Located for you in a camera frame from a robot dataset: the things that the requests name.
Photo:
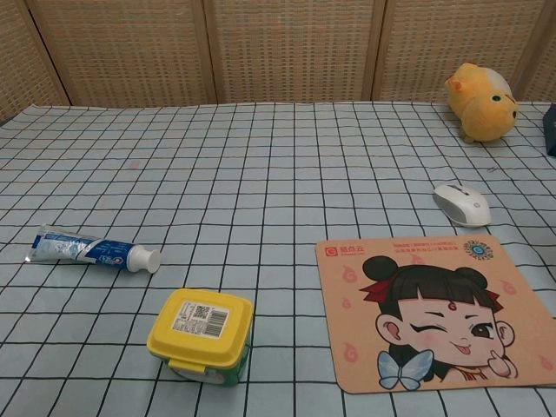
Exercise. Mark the cartoon girl mouse pad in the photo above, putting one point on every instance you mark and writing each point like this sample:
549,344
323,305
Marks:
417,278

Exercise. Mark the light blue checkered tablecloth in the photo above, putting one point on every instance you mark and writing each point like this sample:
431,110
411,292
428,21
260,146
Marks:
243,182

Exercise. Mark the yellow lidded green container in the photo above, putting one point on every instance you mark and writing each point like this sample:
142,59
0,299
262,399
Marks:
200,330

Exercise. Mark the rattan folding screen panel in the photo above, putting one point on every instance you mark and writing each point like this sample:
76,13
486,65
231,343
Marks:
456,35
295,48
545,52
126,52
21,61

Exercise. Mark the blue white toothpaste tube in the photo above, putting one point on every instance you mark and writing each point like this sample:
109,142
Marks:
82,251

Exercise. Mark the yellow plush toy animal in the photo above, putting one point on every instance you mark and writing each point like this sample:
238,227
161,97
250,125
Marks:
482,113

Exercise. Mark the dark blue box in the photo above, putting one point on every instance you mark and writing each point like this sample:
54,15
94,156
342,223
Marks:
551,130

